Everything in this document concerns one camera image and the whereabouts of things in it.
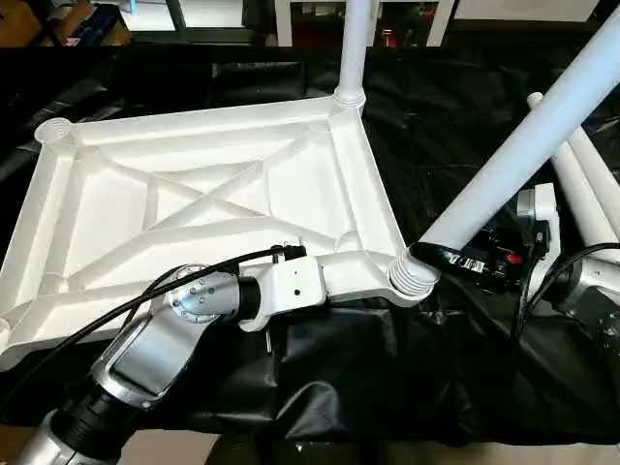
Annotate white plastic table leg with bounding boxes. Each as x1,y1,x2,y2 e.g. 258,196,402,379
387,8,620,303
333,0,375,109
567,124,620,238
528,92,620,248

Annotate white plastic table top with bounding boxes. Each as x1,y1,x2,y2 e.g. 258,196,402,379
0,92,443,374

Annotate black work mat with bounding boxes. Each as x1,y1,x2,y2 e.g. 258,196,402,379
0,44,620,447

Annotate grey metal pole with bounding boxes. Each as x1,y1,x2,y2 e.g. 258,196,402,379
165,0,190,30

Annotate blue box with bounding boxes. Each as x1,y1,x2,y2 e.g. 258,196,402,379
53,5,132,47

